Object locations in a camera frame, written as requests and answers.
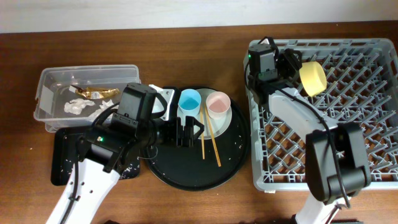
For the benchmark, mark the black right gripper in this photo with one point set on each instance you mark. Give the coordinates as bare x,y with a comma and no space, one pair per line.
290,63

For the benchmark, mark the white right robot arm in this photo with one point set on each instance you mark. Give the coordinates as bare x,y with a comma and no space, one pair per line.
336,163

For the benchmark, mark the yellow bowl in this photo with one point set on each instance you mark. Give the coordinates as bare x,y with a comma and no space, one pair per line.
313,78

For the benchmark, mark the white tissue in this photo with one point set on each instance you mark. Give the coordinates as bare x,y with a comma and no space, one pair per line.
105,105
77,105

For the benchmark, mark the blue plastic cup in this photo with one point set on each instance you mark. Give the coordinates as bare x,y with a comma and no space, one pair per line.
189,102

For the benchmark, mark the black rectangular tray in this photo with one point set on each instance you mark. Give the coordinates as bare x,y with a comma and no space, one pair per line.
110,148

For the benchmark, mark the clear plastic waste bin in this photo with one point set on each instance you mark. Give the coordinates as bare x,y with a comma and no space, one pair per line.
53,91

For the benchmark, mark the round black serving tray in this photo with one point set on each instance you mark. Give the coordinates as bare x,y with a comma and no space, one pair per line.
184,168

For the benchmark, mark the pink plastic cup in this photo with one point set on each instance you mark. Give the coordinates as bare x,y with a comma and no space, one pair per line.
217,104

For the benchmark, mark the left wooden chopstick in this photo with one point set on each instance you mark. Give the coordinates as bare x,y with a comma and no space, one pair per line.
202,137

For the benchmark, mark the gold foil wrapper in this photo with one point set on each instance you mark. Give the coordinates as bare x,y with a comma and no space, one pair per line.
93,93

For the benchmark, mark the grey dishwasher rack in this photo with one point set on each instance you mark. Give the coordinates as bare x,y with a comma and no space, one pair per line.
361,87

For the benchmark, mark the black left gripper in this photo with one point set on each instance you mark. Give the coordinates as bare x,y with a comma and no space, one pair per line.
176,139

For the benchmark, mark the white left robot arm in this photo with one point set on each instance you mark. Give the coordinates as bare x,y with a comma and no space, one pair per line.
85,190

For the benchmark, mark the grey round plate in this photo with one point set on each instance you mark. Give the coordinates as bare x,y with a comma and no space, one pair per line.
219,126

